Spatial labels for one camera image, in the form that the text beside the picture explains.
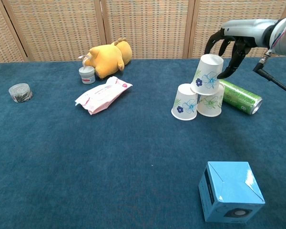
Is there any white floral paper cup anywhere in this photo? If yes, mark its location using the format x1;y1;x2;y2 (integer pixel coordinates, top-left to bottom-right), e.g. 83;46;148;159
196;82;225;117
190;53;224;96
171;83;198;121

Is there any clear round plastic container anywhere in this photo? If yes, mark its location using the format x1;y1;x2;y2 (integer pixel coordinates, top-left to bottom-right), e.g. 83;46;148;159
8;83;33;104

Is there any black arm cable with connector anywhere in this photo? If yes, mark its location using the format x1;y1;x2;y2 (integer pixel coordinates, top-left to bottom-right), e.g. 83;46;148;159
252;51;286;98

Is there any coloured wrist wire bundle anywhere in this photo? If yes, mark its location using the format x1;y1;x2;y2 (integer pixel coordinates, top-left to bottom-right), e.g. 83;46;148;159
269;14;286;52

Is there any yellow plush toy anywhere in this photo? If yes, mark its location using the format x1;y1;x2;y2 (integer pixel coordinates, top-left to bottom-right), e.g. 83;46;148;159
81;37;133;80

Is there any light blue cardboard box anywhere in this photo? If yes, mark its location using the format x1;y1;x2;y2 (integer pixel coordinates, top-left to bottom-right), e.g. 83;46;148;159
198;161;266;224

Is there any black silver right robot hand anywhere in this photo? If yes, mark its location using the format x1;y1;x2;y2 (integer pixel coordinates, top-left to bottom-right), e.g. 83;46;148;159
204;19;277;80

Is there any white jar with red label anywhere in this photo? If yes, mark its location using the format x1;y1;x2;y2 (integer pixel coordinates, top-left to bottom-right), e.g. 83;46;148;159
78;66;96;85

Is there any woven bamboo screen panel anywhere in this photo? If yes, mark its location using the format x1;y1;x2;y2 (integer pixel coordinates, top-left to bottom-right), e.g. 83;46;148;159
1;0;107;62
0;0;28;65
188;0;286;59
100;0;195;60

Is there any blue carpet table cover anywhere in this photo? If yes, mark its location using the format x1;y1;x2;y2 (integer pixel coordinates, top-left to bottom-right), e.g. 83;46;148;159
0;56;286;229

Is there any pink white wet wipes pack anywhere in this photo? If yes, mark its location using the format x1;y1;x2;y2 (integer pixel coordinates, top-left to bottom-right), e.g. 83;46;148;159
74;76;133;115

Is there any green drink can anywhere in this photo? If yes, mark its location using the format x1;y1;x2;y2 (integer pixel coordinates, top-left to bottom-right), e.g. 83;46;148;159
218;79;263;115

